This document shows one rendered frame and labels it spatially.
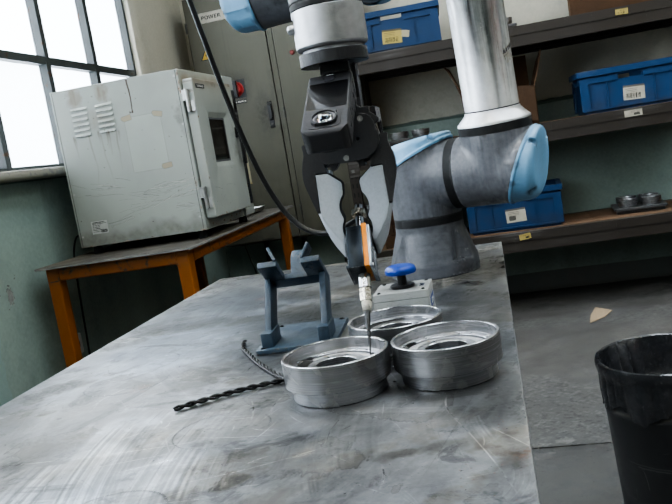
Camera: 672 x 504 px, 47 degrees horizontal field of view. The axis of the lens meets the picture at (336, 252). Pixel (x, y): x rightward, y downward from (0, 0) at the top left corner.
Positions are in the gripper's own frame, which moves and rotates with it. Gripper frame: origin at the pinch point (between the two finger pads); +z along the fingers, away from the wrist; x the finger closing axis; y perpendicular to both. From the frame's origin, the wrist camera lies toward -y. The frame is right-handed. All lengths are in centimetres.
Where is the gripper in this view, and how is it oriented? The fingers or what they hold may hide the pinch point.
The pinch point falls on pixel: (361, 243)
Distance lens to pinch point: 81.1
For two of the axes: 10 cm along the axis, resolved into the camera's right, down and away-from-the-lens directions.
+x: -9.8, 1.4, 1.6
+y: 1.4, -1.5, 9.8
